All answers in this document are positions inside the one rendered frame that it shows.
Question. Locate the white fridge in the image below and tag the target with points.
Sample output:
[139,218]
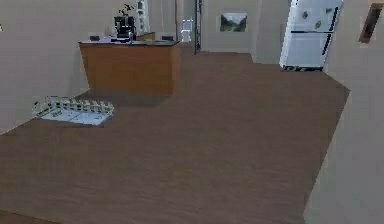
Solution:
[308,33]

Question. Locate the dark room door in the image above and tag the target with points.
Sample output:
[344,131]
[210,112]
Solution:
[198,26]

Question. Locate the brown wooden kitchen counter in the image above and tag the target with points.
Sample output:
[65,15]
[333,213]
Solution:
[130,66]

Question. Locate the black coffee machine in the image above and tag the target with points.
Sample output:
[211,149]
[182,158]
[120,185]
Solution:
[124,28]

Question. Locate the framed green landscape picture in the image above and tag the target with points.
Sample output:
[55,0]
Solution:
[233,22]

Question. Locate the small black box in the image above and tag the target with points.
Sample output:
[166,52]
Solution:
[94,38]

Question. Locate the dark framed wall picture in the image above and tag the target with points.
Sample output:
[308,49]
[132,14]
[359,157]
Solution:
[371,22]

